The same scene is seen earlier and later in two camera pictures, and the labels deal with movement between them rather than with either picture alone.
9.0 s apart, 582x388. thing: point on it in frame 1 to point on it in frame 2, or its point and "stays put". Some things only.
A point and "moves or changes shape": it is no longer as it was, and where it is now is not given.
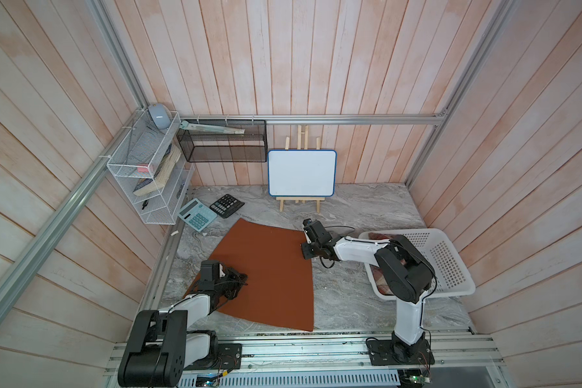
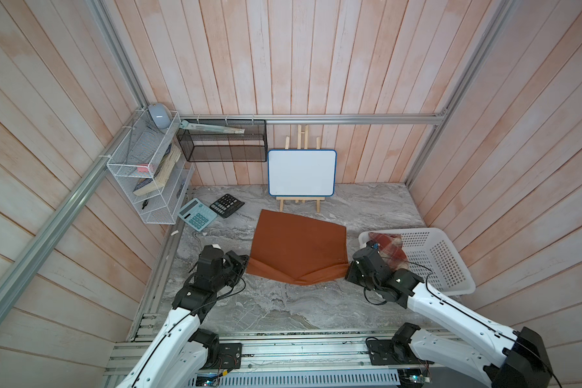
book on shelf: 158,182 stays put
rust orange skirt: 278,289 moves or changes shape
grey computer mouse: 161,115 stays put
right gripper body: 309,250 to 355,275
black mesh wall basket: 250,146 stays put
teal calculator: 197,214 stays put
